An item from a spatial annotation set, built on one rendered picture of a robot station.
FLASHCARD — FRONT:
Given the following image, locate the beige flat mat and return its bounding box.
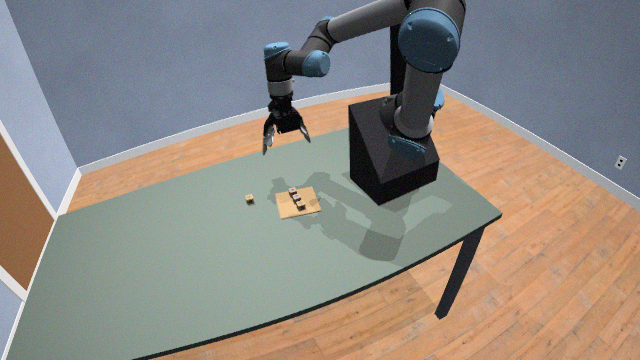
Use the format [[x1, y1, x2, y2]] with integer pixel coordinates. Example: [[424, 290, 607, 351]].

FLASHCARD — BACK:
[[275, 187, 321, 219]]

